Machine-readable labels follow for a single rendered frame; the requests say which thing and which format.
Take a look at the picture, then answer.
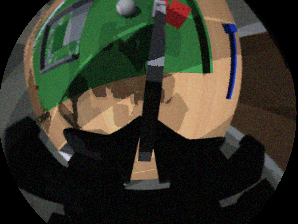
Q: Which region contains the white ball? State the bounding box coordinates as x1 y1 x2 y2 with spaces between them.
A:
116 0 137 18

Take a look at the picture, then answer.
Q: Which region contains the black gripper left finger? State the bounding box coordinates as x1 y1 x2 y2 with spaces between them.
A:
63 116 142 184

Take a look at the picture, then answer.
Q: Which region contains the red cube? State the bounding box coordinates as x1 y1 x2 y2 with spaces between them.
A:
165 0 190 28

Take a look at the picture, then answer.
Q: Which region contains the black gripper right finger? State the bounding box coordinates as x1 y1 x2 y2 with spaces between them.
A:
153 120 226 184

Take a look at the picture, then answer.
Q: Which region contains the light grey flat bar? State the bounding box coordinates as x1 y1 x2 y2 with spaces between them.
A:
32 0 65 48

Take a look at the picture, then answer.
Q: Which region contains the blue golf putter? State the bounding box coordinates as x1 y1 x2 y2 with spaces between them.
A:
222 23 238 100

